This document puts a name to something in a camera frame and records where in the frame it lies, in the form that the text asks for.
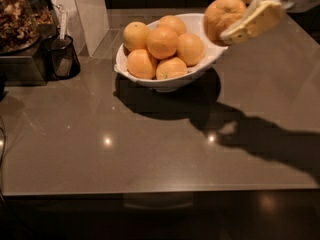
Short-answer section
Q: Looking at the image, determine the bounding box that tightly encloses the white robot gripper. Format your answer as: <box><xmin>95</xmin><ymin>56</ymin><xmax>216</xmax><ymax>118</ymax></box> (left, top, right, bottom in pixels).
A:
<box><xmin>219</xmin><ymin>0</ymin><xmax>320</xmax><ymax>46</ymax></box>

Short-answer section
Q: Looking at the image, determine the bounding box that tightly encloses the white utensil in cup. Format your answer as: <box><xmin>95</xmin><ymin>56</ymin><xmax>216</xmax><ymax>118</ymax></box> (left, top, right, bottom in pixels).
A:
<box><xmin>57</xmin><ymin>4</ymin><xmax>68</xmax><ymax>40</ymax></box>

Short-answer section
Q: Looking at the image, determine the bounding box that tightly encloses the white ceramic bowl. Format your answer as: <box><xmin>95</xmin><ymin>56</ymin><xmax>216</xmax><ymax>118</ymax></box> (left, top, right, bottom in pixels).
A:
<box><xmin>114</xmin><ymin>13</ymin><xmax>227</xmax><ymax>92</ymax></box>

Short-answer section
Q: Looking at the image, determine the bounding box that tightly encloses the black mesh cup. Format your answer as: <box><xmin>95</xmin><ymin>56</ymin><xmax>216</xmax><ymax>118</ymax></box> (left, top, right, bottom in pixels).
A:
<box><xmin>41</xmin><ymin>35</ymin><xmax>80</xmax><ymax>80</ymax></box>

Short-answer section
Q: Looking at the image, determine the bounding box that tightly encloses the glass jar of nuts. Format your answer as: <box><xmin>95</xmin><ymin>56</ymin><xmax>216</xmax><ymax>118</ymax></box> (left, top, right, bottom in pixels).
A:
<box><xmin>0</xmin><ymin>0</ymin><xmax>54</xmax><ymax>55</ymax></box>

